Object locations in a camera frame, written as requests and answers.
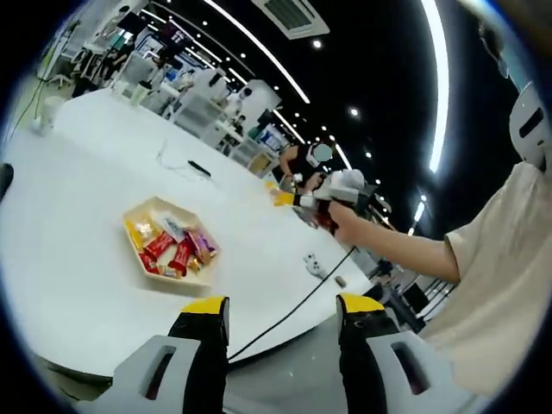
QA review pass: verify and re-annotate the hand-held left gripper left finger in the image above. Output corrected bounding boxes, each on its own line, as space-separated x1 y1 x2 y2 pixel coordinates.
77 295 230 414

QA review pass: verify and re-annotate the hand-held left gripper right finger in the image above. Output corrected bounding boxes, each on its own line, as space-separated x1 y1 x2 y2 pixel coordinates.
335 292 474 414

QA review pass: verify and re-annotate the pile of snack packets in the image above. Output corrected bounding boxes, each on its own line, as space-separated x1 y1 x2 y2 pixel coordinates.
124 215 220 279

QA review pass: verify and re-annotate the cream hexagonal container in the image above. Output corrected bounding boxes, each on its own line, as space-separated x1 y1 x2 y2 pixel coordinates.
122 196 222 288

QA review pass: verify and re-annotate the person's right hand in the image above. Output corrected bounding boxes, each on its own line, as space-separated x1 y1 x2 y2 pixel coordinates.
316 201 362 248

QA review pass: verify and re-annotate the white game controller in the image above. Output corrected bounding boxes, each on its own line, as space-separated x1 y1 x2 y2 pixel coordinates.
302 254 328 279

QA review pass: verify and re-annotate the long curved ceiling light strip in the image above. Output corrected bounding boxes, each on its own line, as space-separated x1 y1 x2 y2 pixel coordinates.
202 0 311 104
420 0 451 174

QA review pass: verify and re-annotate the white mesh office chair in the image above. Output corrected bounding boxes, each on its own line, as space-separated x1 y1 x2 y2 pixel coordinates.
173 93 226 135

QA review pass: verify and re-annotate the operator in beige shirt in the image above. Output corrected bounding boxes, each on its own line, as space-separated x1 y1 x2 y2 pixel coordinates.
420 161 552 393

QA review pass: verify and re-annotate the ceiling air conditioner vent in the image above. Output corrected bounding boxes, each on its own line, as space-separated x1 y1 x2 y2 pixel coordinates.
251 0 331 41

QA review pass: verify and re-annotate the white cup with black lid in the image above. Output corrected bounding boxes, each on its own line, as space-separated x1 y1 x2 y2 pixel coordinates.
131 81 151 107

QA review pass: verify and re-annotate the white worn device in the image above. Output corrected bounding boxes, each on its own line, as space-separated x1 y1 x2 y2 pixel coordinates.
508 84 552 173

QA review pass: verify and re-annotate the background display screen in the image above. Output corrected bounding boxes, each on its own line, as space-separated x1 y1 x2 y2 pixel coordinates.
158 21 186 45

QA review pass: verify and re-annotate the person's head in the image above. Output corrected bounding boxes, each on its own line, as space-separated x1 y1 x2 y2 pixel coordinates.
459 0 538 90

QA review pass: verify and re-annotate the black computer mouse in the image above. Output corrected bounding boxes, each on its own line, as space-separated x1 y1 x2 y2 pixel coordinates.
0 162 15 195

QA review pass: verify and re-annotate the white paper cup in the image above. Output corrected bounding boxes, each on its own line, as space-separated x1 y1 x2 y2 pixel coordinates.
32 97 60 133

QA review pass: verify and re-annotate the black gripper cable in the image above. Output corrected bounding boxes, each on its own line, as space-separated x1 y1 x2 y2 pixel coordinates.
227 245 360 361

